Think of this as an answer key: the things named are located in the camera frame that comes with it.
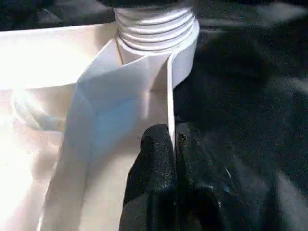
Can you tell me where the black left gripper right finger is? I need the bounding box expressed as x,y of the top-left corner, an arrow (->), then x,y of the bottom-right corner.
174,122 -> 243,231

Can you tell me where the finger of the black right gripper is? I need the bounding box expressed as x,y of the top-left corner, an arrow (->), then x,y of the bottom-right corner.
98,0 -> 176,8

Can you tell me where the white plastic table top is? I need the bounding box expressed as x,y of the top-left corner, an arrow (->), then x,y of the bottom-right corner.
0,21 -> 201,231

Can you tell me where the black plastic mat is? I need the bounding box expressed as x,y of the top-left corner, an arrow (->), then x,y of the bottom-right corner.
0,0 -> 308,231

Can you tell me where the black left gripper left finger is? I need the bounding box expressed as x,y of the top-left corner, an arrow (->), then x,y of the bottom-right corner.
122,123 -> 179,231

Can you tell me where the white plastic table leg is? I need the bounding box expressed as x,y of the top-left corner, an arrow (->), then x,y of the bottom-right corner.
112,4 -> 197,53

